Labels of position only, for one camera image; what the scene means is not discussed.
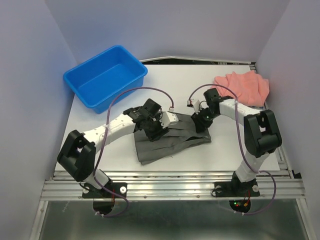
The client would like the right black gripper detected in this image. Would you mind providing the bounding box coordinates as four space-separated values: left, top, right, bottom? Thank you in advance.
190 107 219 134

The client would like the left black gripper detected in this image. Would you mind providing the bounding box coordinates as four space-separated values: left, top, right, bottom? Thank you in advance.
144 112 169 142

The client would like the grey skirt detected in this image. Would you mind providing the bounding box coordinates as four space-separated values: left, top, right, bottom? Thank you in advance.
134 113 212 166

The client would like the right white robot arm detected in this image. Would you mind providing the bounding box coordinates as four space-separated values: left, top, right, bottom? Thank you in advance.
187 88 282 197

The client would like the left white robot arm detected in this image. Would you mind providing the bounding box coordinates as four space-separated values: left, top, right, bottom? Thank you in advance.
57 99 179 197

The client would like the pink folded skirt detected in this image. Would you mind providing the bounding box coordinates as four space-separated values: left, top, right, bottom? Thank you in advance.
213 70 270 108

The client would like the blue plastic bin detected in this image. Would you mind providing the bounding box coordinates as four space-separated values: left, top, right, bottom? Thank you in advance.
63 45 148 114

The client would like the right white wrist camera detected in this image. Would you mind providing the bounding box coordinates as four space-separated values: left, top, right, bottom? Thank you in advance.
186 98 201 112

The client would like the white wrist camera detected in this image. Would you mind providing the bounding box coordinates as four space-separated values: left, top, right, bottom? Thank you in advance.
186 98 201 112
159 111 179 129

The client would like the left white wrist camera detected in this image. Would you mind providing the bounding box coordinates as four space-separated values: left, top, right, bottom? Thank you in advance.
159 111 179 129

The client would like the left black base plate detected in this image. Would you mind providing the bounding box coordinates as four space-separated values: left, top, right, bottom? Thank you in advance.
82 182 128 199

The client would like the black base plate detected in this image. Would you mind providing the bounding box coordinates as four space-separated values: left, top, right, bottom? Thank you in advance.
82 182 128 199
211 181 260 198

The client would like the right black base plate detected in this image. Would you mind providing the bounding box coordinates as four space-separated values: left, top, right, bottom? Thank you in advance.
211 181 260 198

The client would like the aluminium rail frame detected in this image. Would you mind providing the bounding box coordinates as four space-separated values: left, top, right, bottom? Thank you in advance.
28 58 312 240

